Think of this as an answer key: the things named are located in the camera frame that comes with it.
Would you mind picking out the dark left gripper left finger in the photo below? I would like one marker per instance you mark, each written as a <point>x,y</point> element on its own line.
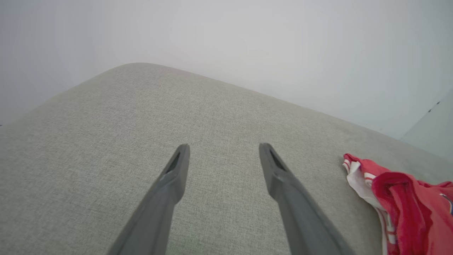
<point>155,212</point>

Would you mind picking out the red and white basketball jersey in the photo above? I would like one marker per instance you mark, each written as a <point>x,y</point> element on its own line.
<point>417,212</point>

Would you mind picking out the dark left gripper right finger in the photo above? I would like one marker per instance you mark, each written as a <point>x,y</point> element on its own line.
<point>300,216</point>

